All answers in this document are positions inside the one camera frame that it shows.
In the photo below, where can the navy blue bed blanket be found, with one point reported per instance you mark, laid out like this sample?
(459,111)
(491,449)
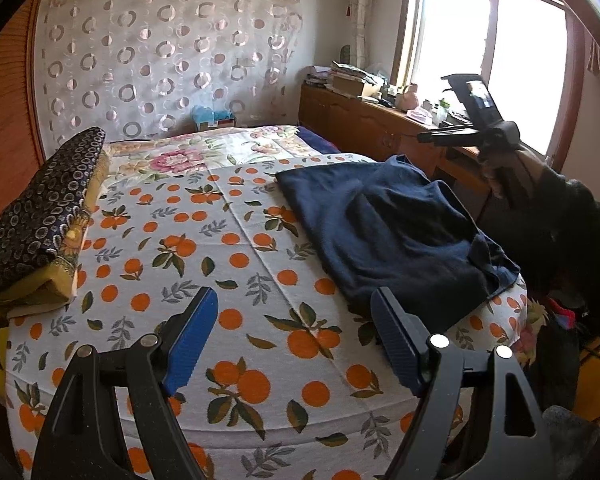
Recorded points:
(320,140)

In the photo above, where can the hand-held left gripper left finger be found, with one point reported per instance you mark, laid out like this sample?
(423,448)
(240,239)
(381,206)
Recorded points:
(195,340)

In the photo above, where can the dark patterned pillow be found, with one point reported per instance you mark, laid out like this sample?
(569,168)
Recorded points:
(35,210)

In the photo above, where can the circle pattern sheer curtain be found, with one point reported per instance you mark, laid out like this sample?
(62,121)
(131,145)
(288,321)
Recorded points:
(155,60)

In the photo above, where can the wooden sideboard cabinet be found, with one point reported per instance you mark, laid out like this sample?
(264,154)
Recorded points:
(360,125)

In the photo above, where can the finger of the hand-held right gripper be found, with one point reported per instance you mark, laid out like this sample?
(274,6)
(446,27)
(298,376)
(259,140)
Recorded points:
(467,97)
(455,136)

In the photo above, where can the floral quilt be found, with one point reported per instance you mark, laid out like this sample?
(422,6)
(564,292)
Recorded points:
(180,160)

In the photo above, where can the yellow folded blanket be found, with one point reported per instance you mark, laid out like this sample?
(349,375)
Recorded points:
(55,285)

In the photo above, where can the pink object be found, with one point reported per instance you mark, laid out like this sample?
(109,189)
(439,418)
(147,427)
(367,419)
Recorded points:
(409,99)

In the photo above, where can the grey fleece cloth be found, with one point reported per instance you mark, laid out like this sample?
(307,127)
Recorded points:
(572,440)

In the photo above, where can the pile of books and papers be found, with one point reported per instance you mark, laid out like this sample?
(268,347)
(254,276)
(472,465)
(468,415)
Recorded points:
(345,80)

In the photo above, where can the cream window curtain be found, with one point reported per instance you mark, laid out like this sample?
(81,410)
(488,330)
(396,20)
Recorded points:
(362,10)

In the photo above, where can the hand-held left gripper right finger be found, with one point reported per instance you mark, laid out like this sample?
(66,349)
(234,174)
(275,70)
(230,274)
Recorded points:
(395,340)

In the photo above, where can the pile of assorted clothes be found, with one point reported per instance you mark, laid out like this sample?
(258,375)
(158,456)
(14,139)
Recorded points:
(562,310)

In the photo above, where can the cluster of small bottles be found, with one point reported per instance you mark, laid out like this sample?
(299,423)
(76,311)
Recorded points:
(432,112)

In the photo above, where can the navy t-shirt orange print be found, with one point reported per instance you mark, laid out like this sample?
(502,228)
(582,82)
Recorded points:
(380,230)

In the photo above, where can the wooden wardrobe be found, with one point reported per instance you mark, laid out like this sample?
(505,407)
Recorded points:
(5,135)

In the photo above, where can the window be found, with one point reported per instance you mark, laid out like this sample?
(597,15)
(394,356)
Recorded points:
(450,30)

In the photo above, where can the bed with orange-print sheet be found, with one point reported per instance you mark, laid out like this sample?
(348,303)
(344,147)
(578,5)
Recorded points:
(260,300)

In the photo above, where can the person's right hand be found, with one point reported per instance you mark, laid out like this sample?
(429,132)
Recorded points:
(495,172)

